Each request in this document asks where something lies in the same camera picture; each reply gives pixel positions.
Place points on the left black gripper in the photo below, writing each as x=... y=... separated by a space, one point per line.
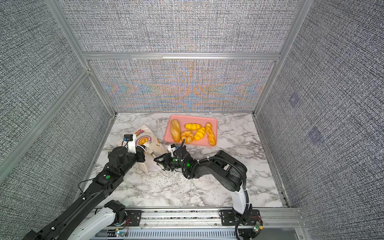
x=140 y=153

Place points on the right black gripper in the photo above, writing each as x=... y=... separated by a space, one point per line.
x=165 y=163

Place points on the round pumpkin-shaped fake bread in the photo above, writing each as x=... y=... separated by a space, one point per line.
x=187 y=137

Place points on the white paper bag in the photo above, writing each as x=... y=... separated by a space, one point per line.
x=147 y=139

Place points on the yellow striped croissant fake bread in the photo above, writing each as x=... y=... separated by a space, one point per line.
x=199 y=134

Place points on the oval yellow fake bread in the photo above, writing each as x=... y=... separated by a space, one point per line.
x=192 y=126

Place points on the long twisted fake bread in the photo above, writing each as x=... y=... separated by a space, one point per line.
x=210 y=134

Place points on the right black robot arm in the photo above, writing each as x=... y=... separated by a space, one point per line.
x=228 y=171

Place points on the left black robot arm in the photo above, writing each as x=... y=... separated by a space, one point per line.
x=103 y=185

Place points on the pink plastic tray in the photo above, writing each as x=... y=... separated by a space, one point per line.
x=191 y=119

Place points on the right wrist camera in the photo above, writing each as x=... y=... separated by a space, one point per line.
x=172 y=148

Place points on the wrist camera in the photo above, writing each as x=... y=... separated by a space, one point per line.
x=129 y=141
x=172 y=148

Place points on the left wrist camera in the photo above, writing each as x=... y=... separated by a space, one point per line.
x=129 y=141

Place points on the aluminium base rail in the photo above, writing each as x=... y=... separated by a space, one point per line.
x=191 y=223

